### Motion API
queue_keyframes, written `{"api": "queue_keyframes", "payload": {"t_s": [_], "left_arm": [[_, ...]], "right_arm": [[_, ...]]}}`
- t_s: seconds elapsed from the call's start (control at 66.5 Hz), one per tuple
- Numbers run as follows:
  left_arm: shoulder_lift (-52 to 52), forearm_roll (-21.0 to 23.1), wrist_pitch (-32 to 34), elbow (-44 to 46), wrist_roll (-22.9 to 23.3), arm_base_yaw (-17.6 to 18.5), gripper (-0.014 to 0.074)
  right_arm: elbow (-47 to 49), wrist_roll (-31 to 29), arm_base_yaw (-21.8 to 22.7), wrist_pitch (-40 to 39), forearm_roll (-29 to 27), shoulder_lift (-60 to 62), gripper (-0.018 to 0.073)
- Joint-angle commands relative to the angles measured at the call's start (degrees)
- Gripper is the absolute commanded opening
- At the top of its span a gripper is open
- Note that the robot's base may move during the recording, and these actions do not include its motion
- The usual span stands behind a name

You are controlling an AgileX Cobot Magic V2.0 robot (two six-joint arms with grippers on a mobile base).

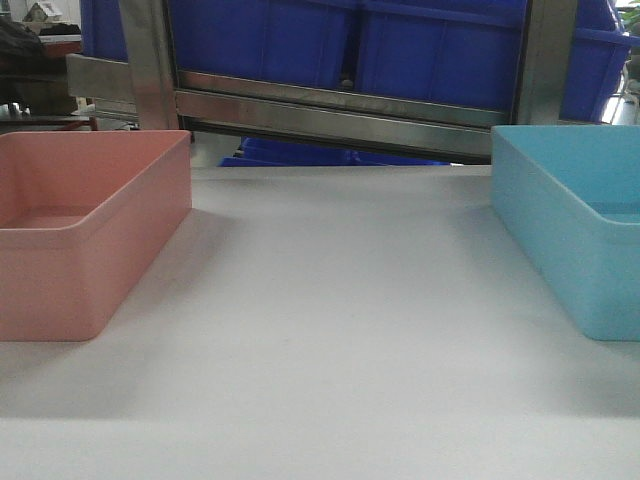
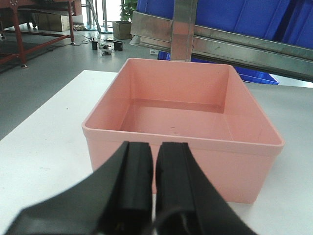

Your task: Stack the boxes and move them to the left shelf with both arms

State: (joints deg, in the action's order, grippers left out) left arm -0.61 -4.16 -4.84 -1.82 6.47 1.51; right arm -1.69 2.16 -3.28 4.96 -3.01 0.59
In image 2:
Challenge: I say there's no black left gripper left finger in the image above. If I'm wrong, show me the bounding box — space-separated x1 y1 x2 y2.
7 141 153 235

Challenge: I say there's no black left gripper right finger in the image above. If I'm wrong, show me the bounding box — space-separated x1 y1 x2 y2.
156 142 255 235

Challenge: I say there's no pink plastic box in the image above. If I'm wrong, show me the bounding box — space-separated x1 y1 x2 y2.
82 58 285 203

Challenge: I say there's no blue crate under shelf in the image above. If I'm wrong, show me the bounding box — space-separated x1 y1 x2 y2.
157 51 279 85

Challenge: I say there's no stainless steel shelf rack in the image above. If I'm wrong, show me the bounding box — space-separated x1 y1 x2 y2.
131 0 313 82

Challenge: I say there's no blue crate on shelf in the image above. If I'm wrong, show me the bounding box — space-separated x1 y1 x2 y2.
136 0 313 49

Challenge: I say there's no small cardboard box on floor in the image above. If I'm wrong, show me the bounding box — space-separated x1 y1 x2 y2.
112 21 132 40

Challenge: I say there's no green potted plant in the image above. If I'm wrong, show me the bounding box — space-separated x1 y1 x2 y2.
120 0 138 22

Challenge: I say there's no cardboard box under table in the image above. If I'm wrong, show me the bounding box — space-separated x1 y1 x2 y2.
35 13 70 32

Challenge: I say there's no red metal frame table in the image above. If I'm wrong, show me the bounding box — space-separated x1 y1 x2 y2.
0 0 82 68

